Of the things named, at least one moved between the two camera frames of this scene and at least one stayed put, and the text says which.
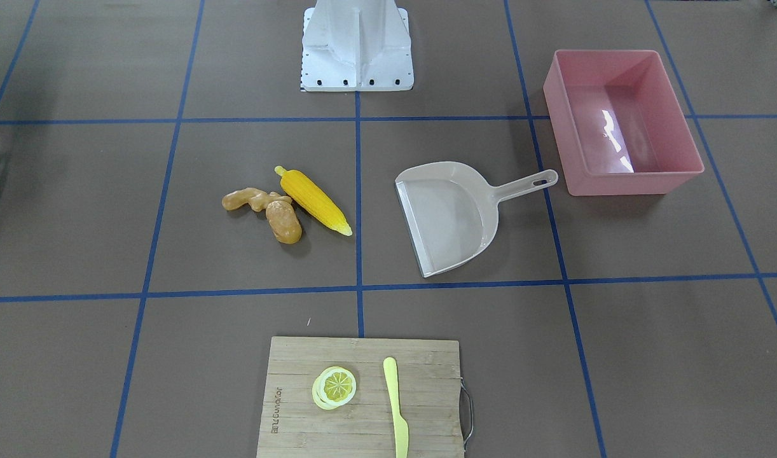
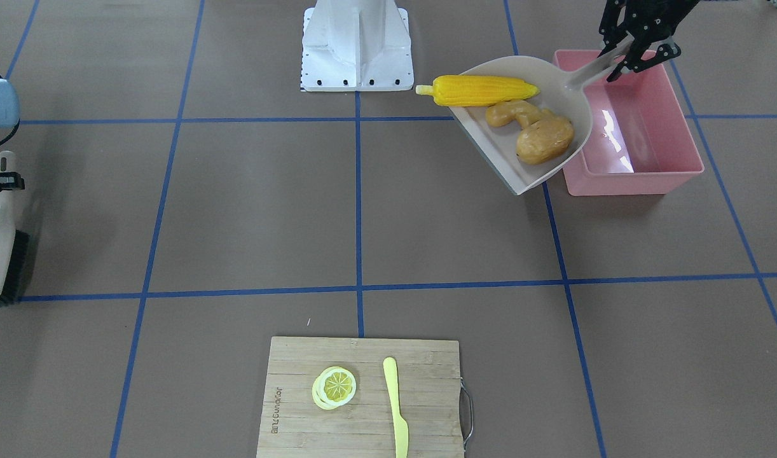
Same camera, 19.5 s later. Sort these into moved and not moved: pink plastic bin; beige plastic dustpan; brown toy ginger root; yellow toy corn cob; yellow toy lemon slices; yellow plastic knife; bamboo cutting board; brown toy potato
Moved: brown toy potato; brown toy ginger root; yellow toy corn cob; beige plastic dustpan
Not moved: bamboo cutting board; yellow toy lemon slices; pink plastic bin; yellow plastic knife
